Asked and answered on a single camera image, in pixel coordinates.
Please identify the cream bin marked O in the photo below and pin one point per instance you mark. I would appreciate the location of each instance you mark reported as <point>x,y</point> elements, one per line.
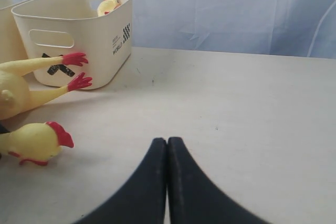
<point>12,47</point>

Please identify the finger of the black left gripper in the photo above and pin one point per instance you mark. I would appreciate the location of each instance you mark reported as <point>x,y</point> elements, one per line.
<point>3,130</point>

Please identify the yellow rubber chicken rear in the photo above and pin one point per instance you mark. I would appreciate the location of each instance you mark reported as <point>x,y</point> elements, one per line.
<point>16,97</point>

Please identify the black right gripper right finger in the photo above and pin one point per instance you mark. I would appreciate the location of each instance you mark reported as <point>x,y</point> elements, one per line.
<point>193,197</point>

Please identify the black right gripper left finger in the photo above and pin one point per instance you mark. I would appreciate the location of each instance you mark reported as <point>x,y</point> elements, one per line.
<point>142,198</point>

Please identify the yellow rubber chicken front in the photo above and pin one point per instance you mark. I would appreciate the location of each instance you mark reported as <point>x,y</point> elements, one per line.
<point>36,142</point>

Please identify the blue-grey backdrop curtain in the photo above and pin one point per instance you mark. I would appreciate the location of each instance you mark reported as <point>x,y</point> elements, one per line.
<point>303,28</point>

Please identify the cream bin marked X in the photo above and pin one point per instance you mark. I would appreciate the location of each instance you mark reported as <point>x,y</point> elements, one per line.
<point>51,28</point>

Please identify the detached yellow chicken head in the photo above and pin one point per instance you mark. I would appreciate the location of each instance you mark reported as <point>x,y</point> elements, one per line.
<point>107,6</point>

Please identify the yellow rubber chicken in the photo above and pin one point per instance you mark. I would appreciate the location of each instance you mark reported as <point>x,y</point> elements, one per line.
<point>16,97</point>
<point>36,142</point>

